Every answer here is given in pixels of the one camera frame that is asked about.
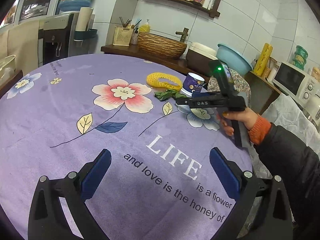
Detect brown pot white lid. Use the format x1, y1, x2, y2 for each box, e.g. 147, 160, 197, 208
185, 42, 217, 77

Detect black jacket forearm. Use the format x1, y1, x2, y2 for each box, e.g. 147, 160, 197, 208
249, 116, 319, 239

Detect woven basket sink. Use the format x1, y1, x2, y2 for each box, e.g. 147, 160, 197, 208
138, 33, 187, 59

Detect white cooking pot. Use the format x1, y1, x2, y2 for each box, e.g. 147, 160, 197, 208
1, 55, 16, 80

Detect beige utensil holder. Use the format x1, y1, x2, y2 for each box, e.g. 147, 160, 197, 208
112, 27, 133, 47

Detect green vegetable leaves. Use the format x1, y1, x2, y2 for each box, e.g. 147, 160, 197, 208
154, 89, 187, 101

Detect white microwave oven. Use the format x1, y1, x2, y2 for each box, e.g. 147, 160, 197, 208
272, 62, 319, 108

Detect purple floral tablecloth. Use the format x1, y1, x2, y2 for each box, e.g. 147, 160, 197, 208
1, 54, 252, 239

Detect purple yogurt cup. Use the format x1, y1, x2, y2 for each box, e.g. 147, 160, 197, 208
181, 72, 205, 96

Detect wooden chair back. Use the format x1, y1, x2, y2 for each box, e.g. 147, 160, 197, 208
0, 70, 23, 98

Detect green stacked cups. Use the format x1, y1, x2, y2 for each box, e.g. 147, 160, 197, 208
292, 45, 309, 70

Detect wooden counter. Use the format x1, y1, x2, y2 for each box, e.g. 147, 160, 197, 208
100, 45, 281, 114

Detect wooden faucet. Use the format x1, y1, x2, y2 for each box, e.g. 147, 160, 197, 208
175, 28, 189, 43

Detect yellow soap bottle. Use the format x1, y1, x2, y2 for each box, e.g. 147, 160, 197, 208
139, 19, 150, 33

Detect yellow roll package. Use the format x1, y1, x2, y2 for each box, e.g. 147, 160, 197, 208
253, 43, 273, 76

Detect black water dispenser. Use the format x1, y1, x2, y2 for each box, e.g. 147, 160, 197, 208
38, 12, 97, 64

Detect person right hand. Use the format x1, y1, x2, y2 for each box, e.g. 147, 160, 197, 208
221, 107, 259, 137

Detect window with metal frame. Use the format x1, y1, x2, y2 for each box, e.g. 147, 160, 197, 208
1, 0, 51, 28

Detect light blue plastic basin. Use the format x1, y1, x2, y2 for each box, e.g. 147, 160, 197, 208
216, 43, 253, 76

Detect floral cloth covered stool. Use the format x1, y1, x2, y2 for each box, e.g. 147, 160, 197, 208
207, 69, 251, 107

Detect white plastic sheet cover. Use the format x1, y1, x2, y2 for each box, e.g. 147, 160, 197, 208
249, 95, 319, 179

